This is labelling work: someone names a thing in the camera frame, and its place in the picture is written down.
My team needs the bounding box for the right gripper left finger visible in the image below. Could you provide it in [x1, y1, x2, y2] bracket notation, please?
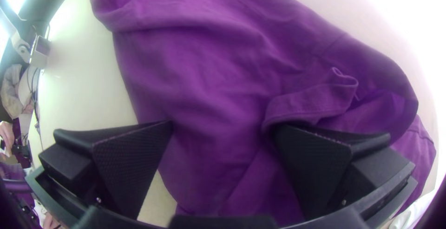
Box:
[38, 119, 174, 221]

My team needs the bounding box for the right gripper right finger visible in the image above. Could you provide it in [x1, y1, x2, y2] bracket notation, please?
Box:
[273, 123, 417, 221]

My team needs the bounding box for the black t-shirt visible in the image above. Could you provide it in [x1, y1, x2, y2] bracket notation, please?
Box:
[87, 0, 437, 228]

